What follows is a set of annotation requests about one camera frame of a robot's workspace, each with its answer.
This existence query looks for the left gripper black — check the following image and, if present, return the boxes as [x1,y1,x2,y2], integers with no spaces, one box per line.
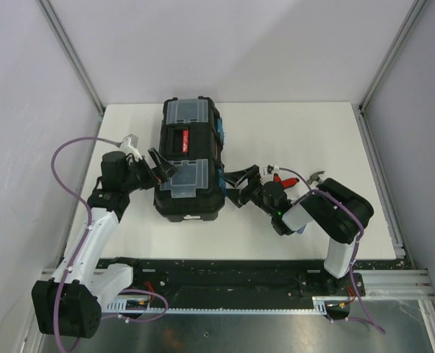
[123,149,180,193]

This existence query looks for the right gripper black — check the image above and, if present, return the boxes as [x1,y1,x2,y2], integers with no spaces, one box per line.
[218,165,275,217]

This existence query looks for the black plastic toolbox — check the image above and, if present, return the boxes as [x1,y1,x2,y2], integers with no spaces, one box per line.
[154,96,226,222]

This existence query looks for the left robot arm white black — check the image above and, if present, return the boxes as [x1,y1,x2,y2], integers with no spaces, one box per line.
[32,147,177,338]

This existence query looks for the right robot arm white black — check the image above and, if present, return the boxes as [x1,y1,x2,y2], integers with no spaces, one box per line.
[222,165,374,295]

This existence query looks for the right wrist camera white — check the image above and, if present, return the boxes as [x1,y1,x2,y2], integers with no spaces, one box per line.
[262,165,280,177]

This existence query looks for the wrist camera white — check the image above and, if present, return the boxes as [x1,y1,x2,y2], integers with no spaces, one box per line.
[119,134,142,161]
[262,165,280,177]

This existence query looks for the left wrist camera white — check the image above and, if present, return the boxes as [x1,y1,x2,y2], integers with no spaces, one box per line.
[119,134,142,161]

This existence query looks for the red handled pliers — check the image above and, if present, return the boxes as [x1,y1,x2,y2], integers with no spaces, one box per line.
[272,173,300,190]

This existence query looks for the claw hammer black handle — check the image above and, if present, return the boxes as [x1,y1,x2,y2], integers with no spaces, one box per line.
[308,171,325,185]

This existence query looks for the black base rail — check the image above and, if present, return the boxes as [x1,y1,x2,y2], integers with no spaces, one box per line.
[91,257,372,306]

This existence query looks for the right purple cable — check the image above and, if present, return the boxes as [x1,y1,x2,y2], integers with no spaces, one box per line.
[275,165,386,335]

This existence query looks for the purple cable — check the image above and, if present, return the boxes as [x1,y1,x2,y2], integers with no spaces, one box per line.
[51,136,130,352]
[275,165,386,335]

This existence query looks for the right aluminium frame post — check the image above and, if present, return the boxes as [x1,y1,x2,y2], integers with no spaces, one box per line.
[358,0,430,111]

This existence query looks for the aluminium frame post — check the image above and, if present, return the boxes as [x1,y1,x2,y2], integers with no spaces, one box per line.
[37,0,105,116]
[358,0,430,111]

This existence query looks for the grey slotted cable duct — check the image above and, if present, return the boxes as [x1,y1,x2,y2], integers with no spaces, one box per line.
[102,296,349,316]

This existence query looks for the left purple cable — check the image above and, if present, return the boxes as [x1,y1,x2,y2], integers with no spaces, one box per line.
[51,136,130,352]

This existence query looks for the left aluminium frame post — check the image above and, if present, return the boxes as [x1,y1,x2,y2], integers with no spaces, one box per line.
[37,0,105,116]

